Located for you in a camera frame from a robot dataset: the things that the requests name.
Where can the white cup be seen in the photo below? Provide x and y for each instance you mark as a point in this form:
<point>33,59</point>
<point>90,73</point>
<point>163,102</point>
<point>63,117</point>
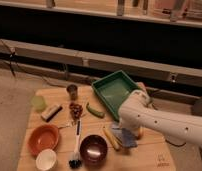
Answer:
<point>46,160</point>

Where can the grey cloth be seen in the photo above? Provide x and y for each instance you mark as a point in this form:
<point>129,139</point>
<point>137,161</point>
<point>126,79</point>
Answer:
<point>118,132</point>

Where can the green plastic tray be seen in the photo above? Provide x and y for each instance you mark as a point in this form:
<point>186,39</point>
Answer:
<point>113,90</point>

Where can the black white eraser block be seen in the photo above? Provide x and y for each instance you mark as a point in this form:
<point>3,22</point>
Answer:
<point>50,112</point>

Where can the brown grape bunch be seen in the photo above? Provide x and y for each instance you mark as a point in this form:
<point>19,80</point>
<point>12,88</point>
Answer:
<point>76,110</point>

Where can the metal cup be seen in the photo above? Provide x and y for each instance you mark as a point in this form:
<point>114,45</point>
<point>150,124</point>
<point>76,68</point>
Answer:
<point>72,91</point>

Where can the orange bowl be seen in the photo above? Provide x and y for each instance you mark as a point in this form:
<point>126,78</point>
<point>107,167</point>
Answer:
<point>43,137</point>

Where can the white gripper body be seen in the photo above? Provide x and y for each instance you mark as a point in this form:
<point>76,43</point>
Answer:
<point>134,129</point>

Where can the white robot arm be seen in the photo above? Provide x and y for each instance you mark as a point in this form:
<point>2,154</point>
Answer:
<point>135,112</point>

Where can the green pepper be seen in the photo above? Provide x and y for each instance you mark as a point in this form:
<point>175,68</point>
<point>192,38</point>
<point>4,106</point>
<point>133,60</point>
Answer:
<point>94,112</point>

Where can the pale green cup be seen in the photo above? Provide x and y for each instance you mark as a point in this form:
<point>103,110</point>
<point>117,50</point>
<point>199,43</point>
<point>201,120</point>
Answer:
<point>38,102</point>

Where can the blue grey sponge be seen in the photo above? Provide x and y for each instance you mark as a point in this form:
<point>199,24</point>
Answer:
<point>128,139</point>

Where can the dark red bowl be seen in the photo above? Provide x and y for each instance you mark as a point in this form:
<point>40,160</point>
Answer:
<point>93,150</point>

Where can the red yellow apple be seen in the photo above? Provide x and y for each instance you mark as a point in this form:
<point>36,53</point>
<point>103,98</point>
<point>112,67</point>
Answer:
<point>140,133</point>

